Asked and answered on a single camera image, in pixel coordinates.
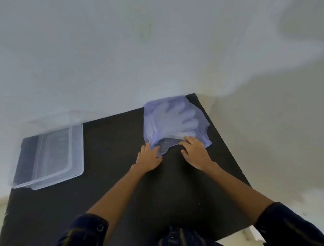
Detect person's left forearm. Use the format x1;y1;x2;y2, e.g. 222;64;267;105
85;164;149;245

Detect person's right hand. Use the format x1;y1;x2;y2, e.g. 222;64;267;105
179;136;218;172

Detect clear plastic container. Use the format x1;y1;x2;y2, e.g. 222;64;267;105
12;111;84;191

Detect person's right forearm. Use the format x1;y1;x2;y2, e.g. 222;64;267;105
206;162;275;225

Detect person's left hand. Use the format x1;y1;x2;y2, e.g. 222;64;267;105
131;142;163;173

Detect purple translucent plastic bag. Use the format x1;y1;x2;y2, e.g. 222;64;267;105
143;96;212;157

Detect dark striped shirt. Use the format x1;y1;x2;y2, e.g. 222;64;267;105
54;202;324;246

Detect clear disposable plastic glove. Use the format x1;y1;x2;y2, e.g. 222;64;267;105
149;102;200;139

